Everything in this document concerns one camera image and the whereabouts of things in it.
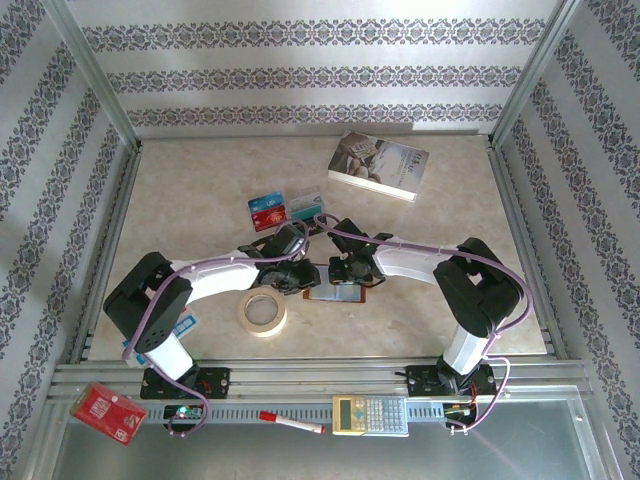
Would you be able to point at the orange-framed smartphone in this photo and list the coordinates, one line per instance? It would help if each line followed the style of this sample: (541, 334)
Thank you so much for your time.
(340, 295)

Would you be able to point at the black VIP card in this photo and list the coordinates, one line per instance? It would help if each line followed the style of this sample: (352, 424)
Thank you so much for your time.
(314, 229)

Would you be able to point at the red card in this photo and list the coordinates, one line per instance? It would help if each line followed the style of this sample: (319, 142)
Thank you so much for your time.
(270, 217)

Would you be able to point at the teal card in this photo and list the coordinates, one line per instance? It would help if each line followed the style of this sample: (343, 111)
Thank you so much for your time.
(307, 214)

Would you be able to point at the white card with dark emblem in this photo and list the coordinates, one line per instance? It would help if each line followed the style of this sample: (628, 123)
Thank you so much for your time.
(306, 199)

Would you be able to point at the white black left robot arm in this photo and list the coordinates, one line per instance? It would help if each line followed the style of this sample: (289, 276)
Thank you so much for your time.
(220, 280)

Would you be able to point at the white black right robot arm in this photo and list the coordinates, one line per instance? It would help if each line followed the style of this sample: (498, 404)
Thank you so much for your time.
(415, 262)

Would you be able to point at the white card with blue print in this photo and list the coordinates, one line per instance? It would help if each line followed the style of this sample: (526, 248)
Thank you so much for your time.
(185, 324)

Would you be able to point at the beige masking tape roll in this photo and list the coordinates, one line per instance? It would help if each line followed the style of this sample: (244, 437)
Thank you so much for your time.
(247, 320)

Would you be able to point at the paperback book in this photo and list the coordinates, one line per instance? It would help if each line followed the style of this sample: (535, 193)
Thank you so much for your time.
(377, 165)

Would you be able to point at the red white marker pen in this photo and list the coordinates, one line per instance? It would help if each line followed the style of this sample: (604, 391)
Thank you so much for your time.
(290, 422)

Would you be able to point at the grey scientific calculator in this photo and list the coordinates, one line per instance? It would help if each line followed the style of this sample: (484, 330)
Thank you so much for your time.
(370, 415)

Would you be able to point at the left controller circuit board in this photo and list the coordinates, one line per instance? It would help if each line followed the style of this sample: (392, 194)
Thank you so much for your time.
(185, 412)

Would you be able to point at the controller circuit board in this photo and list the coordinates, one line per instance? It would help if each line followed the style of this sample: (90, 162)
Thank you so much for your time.
(460, 411)
(185, 412)

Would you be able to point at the right controller circuit board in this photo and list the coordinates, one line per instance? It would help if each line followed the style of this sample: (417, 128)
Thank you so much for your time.
(460, 411)

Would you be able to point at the red cardboard box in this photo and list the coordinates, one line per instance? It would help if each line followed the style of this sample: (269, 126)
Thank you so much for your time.
(105, 412)

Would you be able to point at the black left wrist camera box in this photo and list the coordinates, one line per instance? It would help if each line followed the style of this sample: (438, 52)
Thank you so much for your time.
(287, 245)

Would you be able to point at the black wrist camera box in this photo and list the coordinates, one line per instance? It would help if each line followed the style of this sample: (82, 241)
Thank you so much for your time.
(287, 245)
(347, 235)

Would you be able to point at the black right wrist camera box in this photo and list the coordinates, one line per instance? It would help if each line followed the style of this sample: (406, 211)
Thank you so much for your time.
(347, 235)

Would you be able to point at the aluminium mounting rail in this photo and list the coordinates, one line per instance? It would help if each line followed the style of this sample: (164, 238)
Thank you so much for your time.
(310, 372)

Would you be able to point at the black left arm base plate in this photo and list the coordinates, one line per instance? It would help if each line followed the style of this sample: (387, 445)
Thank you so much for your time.
(215, 382)

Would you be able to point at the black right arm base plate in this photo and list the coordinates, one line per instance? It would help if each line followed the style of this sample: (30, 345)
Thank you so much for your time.
(425, 380)

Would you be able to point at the aluminium right side rail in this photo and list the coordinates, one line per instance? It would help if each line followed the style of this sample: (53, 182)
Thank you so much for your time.
(527, 250)

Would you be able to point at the aluminium left side rail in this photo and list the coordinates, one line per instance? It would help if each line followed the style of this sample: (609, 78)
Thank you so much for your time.
(107, 250)

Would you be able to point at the aluminium right frame post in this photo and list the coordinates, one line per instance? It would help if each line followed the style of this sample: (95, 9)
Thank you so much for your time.
(532, 75)

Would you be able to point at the aluminium frame post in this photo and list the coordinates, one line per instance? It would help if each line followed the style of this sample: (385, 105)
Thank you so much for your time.
(532, 75)
(95, 75)

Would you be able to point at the aluminium left frame post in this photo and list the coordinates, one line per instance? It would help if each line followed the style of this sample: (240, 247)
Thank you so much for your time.
(95, 75)

